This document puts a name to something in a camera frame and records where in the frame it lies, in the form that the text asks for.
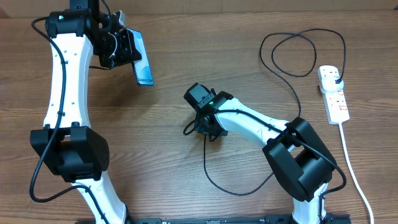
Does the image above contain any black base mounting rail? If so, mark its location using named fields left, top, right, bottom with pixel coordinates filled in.
left=74, top=213, right=352, bottom=224

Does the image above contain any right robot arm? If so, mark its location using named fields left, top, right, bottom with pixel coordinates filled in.
left=183, top=83, right=336, bottom=223

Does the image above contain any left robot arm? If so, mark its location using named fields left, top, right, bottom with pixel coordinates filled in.
left=30, top=0, right=154, bottom=223

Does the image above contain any white USB wall charger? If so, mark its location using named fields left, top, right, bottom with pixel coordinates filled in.
left=319, top=77, right=344, bottom=94

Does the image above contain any white power strip cord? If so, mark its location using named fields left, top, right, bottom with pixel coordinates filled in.
left=338, top=122, right=375, bottom=224

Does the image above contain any smartphone with blue screen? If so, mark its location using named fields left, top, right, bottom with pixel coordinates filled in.
left=127, top=28, right=154, bottom=86

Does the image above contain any white power strip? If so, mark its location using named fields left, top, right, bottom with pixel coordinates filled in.
left=317, top=65, right=349, bottom=124

